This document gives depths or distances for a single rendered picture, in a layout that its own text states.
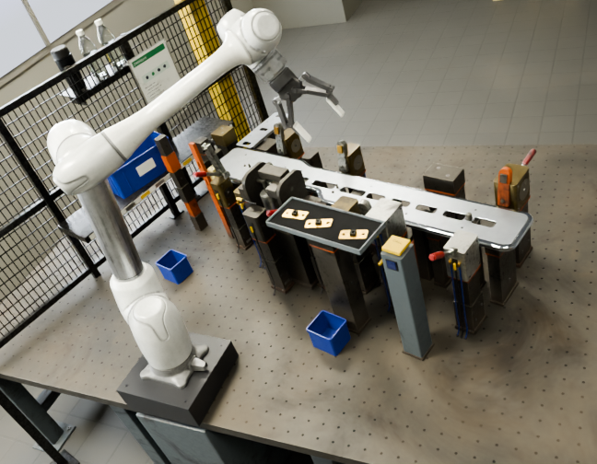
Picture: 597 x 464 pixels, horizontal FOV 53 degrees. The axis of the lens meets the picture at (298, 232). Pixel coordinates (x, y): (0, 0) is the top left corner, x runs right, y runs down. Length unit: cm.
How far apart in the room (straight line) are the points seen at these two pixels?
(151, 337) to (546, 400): 118
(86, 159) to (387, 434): 114
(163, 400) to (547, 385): 118
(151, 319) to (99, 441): 138
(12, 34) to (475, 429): 379
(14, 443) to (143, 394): 151
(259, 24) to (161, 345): 102
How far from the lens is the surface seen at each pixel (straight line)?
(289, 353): 211
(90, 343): 256
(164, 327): 193
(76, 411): 342
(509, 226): 194
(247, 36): 155
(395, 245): 168
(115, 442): 316
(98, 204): 190
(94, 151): 166
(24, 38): 463
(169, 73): 291
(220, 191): 242
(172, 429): 220
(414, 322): 185
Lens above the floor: 226
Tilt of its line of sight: 37 degrees down
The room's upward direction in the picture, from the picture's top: 19 degrees counter-clockwise
